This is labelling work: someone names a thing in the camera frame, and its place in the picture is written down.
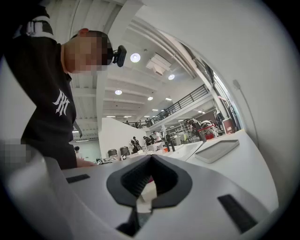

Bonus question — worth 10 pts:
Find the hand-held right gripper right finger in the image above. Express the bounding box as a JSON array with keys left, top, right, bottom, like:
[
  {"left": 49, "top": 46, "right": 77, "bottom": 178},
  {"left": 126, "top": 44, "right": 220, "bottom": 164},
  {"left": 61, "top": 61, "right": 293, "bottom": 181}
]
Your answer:
[{"left": 140, "top": 155, "right": 270, "bottom": 240}]

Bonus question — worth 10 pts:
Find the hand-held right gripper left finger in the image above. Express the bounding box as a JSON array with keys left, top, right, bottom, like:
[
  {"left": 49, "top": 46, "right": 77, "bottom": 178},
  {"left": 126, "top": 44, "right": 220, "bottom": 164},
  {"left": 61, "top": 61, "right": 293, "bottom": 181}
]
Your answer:
[{"left": 62, "top": 155, "right": 152, "bottom": 240}]

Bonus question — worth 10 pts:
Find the person's left forearm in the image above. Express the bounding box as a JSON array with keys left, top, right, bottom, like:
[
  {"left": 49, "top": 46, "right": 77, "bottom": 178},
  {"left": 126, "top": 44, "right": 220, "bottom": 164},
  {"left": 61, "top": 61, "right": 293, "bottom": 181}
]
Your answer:
[{"left": 76, "top": 159, "right": 97, "bottom": 168}]

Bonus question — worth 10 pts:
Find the white table top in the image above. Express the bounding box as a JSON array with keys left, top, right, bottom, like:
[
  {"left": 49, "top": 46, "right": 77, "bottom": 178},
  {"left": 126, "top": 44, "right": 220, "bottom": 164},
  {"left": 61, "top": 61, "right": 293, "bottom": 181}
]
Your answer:
[{"left": 186, "top": 129, "right": 279, "bottom": 213}]

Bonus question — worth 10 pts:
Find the grey rectangular tray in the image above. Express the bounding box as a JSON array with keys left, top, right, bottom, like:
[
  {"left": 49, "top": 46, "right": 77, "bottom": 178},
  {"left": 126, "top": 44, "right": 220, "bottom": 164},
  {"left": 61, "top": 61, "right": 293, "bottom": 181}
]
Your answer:
[{"left": 194, "top": 139, "right": 240, "bottom": 164}]

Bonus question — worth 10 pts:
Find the white sink basin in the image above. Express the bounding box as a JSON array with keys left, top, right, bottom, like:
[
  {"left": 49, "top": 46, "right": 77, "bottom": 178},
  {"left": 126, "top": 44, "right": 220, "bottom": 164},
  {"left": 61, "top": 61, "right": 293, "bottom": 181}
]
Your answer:
[{"left": 161, "top": 140, "right": 203, "bottom": 162}]

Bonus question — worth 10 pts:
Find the white food block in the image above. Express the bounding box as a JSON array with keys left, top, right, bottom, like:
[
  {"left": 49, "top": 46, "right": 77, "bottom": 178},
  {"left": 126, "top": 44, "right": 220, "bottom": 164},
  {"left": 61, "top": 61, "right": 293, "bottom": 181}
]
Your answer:
[{"left": 140, "top": 181, "right": 158, "bottom": 213}]

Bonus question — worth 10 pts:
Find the black faucet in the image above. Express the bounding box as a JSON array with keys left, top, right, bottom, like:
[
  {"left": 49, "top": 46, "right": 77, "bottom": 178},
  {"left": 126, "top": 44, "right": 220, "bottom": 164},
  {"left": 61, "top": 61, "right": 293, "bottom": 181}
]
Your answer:
[{"left": 163, "top": 134, "right": 176, "bottom": 153}]

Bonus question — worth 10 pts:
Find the red basket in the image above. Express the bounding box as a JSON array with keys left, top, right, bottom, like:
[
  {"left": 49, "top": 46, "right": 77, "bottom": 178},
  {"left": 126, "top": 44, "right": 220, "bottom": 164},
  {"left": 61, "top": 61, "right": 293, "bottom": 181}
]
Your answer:
[{"left": 198, "top": 125, "right": 215, "bottom": 141}]

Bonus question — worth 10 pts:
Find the black balcony railing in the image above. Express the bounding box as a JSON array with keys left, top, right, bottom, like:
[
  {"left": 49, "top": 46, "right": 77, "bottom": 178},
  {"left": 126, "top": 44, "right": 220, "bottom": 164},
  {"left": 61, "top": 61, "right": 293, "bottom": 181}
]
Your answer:
[{"left": 123, "top": 84, "right": 210, "bottom": 129}]

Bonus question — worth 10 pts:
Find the person in black shirt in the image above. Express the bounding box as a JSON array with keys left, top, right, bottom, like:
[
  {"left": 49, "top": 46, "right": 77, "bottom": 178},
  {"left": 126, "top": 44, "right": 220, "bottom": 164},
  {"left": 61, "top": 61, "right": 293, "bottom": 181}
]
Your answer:
[{"left": 0, "top": 4, "right": 78, "bottom": 170}]

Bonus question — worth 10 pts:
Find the white ceiling air conditioner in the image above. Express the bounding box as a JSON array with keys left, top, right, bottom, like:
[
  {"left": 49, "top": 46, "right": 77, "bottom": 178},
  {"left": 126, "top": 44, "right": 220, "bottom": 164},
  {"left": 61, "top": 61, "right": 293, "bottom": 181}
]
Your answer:
[{"left": 146, "top": 52, "right": 173, "bottom": 77}]

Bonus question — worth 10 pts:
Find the person's head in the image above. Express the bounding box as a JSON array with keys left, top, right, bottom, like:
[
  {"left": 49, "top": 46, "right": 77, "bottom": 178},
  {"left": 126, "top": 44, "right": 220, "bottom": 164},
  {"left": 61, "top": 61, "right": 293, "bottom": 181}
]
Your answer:
[{"left": 61, "top": 28, "right": 113, "bottom": 75}]

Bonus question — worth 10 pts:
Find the white wall cable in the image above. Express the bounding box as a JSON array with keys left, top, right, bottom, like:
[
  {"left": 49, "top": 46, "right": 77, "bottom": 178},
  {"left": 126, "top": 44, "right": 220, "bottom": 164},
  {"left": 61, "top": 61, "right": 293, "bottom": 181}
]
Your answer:
[{"left": 232, "top": 79, "right": 260, "bottom": 149}]

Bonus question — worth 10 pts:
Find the black head-mounted camera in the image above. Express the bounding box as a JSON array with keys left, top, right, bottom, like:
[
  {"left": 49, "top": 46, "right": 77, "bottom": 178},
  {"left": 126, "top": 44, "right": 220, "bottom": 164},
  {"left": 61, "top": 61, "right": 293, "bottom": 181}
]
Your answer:
[{"left": 112, "top": 45, "right": 128, "bottom": 68}]

